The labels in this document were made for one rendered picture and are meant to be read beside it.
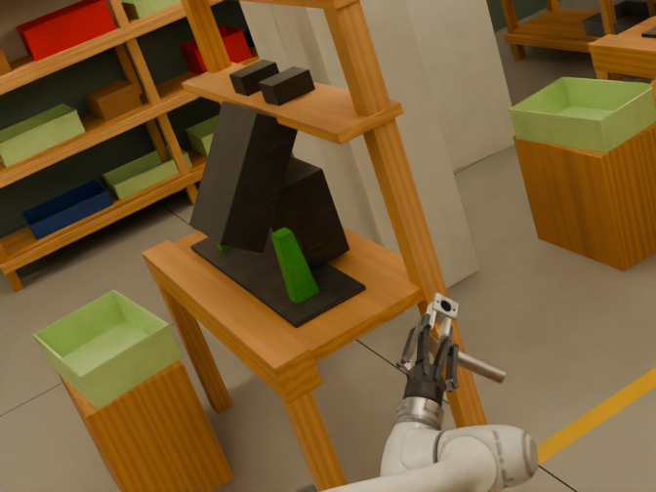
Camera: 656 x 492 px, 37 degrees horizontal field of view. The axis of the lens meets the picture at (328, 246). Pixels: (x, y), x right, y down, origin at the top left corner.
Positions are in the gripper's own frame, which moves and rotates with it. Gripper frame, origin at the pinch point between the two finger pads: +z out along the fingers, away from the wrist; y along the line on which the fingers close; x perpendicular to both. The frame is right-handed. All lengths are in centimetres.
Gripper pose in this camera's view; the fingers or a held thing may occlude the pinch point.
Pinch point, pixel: (437, 319)
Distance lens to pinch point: 200.6
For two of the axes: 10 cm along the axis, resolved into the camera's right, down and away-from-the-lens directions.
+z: 2.2, -7.6, 6.1
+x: -4.5, 4.7, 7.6
